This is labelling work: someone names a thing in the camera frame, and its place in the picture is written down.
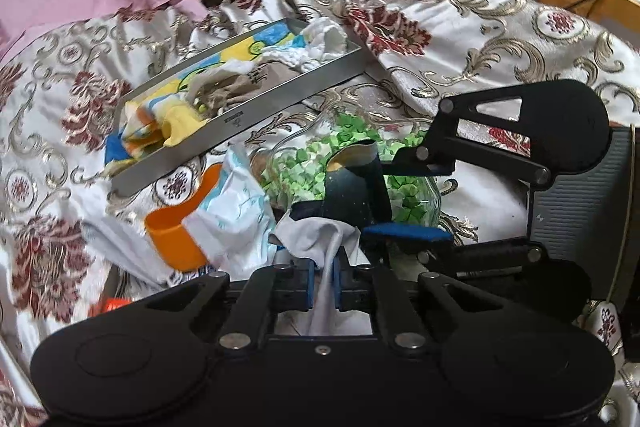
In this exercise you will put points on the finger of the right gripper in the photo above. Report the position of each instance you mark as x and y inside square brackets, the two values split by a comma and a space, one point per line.
[565, 121]
[518, 269]

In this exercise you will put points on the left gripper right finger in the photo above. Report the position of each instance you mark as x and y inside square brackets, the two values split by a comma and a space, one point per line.
[457, 353]

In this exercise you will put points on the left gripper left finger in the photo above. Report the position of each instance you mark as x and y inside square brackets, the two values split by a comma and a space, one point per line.
[158, 361]

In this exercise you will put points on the dark navy sock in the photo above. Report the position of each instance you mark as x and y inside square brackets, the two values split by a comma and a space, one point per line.
[355, 191]

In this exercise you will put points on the white grey cloth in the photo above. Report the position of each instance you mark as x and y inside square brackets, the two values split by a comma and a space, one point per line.
[319, 240]

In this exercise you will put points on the floral satin bedspread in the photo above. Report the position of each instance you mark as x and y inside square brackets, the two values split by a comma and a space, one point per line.
[65, 233]

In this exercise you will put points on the orange plastic cup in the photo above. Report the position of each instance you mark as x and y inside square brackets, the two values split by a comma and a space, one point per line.
[171, 240]

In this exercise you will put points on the white blue plastic packet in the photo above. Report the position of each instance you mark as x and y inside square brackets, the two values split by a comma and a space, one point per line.
[233, 222]

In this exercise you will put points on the jar of green stars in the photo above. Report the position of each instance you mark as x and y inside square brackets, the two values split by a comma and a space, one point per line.
[343, 137]

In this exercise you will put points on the grey metal tray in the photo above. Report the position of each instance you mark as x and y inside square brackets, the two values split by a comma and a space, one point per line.
[235, 120]

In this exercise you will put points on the white crumpled cloth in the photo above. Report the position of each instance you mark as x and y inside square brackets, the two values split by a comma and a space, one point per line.
[320, 42]

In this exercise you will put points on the yellow blue colourful cloth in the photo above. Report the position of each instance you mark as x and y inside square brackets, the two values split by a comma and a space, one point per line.
[164, 118]

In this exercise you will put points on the beige sock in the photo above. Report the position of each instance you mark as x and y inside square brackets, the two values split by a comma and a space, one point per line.
[215, 90]

